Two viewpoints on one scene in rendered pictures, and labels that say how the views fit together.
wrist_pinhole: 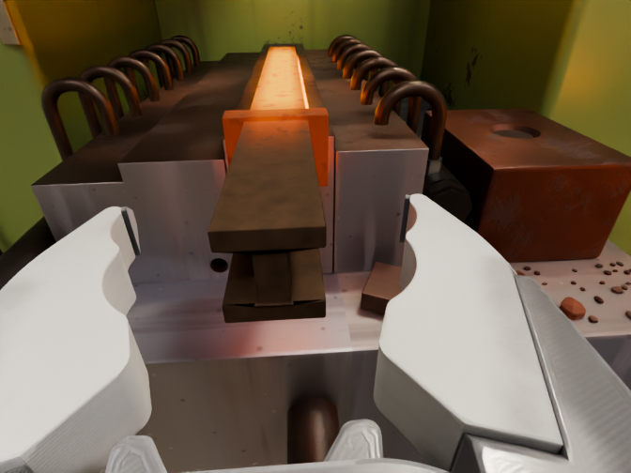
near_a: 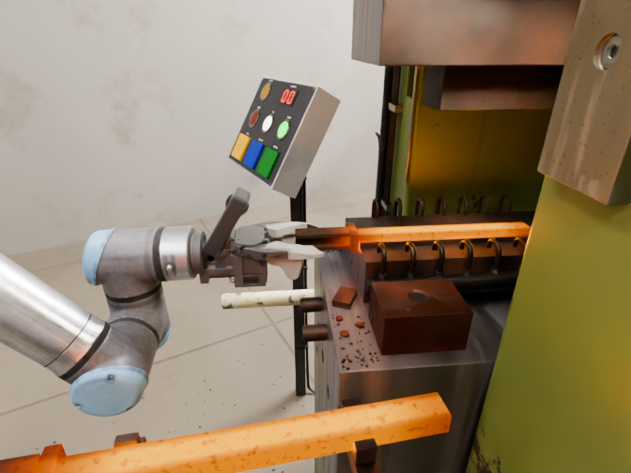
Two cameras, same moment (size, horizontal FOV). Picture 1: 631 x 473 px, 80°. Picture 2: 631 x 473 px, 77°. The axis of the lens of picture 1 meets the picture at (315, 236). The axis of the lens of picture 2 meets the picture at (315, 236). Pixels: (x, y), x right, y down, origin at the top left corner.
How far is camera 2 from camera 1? 0.64 m
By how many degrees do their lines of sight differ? 75
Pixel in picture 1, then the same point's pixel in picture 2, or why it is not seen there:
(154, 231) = not seen: hidden behind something
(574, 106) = (510, 343)
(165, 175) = not seen: hidden behind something
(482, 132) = (413, 286)
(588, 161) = (381, 303)
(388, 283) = (345, 290)
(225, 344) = (324, 270)
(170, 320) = (332, 262)
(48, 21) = (426, 175)
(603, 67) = (523, 330)
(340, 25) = not seen: outside the picture
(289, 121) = (348, 231)
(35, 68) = (407, 189)
